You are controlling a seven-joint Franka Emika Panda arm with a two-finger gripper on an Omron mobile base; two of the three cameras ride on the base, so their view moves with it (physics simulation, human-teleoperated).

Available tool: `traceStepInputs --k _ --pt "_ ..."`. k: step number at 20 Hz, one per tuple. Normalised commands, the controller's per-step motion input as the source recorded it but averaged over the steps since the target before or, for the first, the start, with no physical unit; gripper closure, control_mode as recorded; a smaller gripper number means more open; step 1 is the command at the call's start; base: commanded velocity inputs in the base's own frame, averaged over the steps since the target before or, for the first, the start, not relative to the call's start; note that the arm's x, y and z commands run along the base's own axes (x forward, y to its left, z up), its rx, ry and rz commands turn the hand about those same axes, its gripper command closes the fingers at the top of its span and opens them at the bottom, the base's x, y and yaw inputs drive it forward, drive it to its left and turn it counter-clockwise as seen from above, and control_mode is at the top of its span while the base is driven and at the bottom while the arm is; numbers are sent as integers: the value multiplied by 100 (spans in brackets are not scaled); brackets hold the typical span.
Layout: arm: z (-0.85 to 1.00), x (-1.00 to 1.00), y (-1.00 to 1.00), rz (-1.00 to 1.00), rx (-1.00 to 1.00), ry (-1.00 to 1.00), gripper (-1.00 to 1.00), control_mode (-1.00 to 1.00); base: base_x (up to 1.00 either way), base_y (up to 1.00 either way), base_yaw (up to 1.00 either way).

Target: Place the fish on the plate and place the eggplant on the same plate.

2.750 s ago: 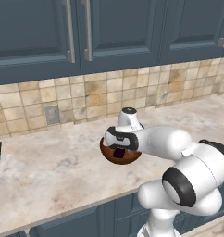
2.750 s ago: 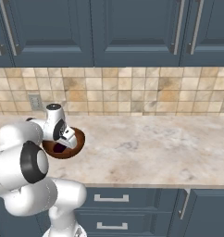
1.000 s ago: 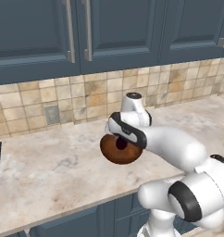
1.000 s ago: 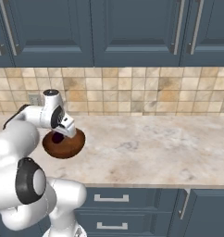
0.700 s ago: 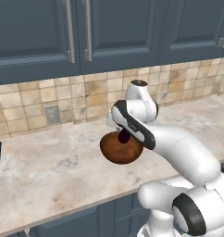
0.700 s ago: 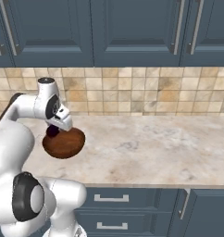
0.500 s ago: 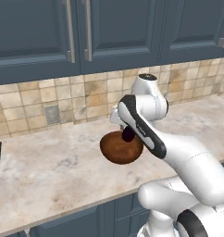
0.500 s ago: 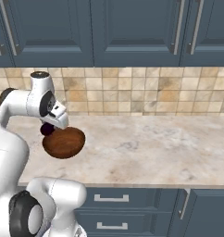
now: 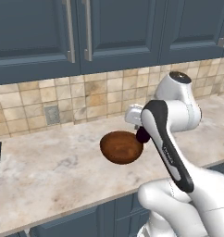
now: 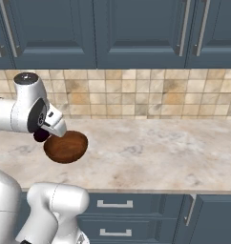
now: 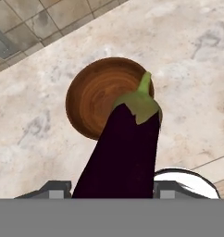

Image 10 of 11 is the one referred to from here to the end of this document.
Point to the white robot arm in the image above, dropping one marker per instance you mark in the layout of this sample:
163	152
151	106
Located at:
12	114

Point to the blue base cupboard door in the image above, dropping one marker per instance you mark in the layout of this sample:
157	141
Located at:
216	222

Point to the brown round plate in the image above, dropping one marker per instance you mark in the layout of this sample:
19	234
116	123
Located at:
66	147

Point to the dark purple eggplant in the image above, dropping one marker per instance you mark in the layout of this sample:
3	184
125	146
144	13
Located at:
41	135

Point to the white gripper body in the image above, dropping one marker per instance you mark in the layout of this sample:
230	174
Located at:
58	127

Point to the blue drawer front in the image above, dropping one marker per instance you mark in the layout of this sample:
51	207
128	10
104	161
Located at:
146	230
146	205

